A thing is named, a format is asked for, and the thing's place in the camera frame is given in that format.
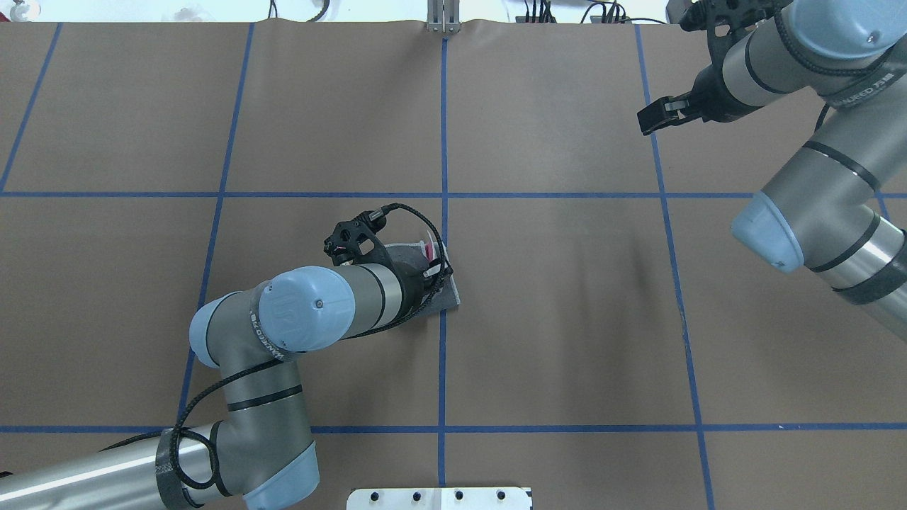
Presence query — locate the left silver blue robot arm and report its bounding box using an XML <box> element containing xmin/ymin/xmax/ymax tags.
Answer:
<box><xmin>2</xmin><ymin>262</ymin><xmax>453</xmax><ymax>509</ymax></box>

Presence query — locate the aluminium frame post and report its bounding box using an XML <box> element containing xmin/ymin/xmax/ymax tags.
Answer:
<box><xmin>425</xmin><ymin>0</ymin><xmax>462</xmax><ymax>35</ymax></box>

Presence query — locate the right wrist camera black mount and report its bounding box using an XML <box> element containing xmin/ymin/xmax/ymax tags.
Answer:
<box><xmin>667</xmin><ymin>1</ymin><xmax>791</xmax><ymax>54</ymax></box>

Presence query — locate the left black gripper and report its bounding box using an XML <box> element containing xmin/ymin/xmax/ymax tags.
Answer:
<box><xmin>394</xmin><ymin>257</ymin><xmax>454</xmax><ymax>319</ymax></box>

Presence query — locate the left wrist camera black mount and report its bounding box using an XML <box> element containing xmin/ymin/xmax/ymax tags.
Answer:
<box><xmin>323</xmin><ymin>209</ymin><xmax>392</xmax><ymax>267</ymax></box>

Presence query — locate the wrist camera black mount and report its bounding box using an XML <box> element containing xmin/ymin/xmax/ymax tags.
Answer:
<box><xmin>323</xmin><ymin>209</ymin><xmax>392</xmax><ymax>267</ymax></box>
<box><xmin>667</xmin><ymin>1</ymin><xmax>791</xmax><ymax>54</ymax></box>

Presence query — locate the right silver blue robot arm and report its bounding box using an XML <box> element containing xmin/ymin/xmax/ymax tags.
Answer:
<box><xmin>637</xmin><ymin>1</ymin><xmax>906</xmax><ymax>339</ymax></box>

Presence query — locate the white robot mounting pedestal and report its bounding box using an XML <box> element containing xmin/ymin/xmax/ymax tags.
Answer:
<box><xmin>346</xmin><ymin>487</ymin><xmax>534</xmax><ymax>509</ymax></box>

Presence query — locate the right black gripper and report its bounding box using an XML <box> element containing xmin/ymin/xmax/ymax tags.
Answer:
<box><xmin>637</xmin><ymin>65</ymin><xmax>746</xmax><ymax>136</ymax></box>

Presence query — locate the pink and grey towel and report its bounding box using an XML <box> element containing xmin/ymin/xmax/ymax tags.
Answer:
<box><xmin>388</xmin><ymin>241</ymin><xmax>462</xmax><ymax>317</ymax></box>

